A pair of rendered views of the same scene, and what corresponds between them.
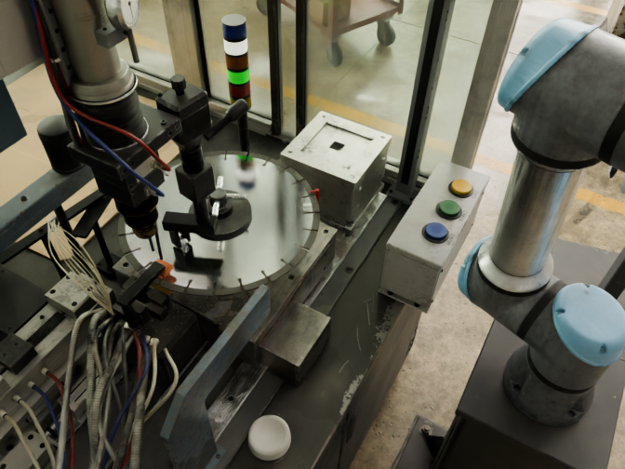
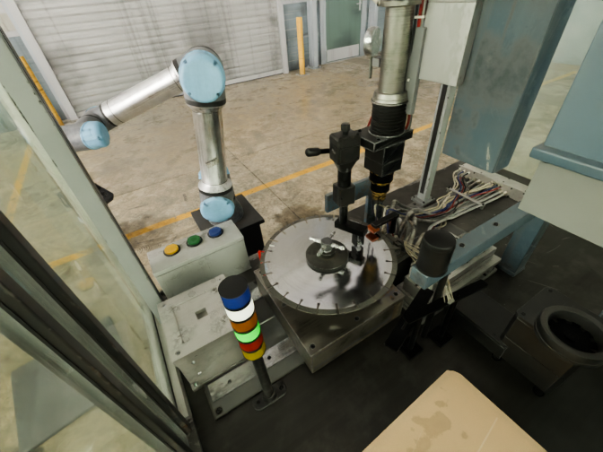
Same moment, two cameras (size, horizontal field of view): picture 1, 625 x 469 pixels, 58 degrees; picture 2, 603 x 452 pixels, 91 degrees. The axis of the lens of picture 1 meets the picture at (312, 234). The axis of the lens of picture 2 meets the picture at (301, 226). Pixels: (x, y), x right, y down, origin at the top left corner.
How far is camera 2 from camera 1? 1.27 m
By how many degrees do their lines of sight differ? 88
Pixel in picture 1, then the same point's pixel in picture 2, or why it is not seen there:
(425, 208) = (204, 246)
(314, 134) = (205, 332)
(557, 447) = (243, 202)
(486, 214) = not seen: outside the picture
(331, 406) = not seen: hidden behind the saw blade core
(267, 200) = (292, 256)
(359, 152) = (193, 300)
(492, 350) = not seen: hidden behind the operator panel
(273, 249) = (308, 228)
